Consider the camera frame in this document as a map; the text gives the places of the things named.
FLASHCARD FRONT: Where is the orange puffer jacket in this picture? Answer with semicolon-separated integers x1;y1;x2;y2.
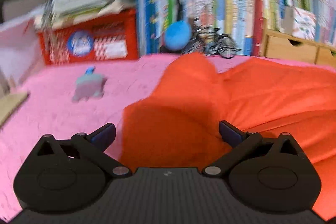
119;53;335;219

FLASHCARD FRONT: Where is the pink patterned blanket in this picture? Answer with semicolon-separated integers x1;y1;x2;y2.
1;55;335;221

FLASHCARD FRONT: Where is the grey small plush toy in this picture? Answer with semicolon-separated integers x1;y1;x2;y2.
72;67;106;102

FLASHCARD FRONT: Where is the wooden board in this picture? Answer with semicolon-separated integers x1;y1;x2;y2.
0;92;29;127

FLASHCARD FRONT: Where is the wooden drawer organizer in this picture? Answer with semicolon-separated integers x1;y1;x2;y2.
260;30;335;68

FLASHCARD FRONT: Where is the red plastic crate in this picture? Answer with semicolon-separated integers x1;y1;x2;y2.
37;9;139;65

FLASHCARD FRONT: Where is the miniature black bicycle model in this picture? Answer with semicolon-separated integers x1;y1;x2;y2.
182;18;241;59

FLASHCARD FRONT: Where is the white pencil pattern box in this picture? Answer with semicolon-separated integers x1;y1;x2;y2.
282;6;316;41

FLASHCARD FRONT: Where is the blue round ball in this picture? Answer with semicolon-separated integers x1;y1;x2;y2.
164;20;192;51

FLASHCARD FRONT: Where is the row of upright books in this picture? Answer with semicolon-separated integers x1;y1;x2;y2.
136;0;335;56

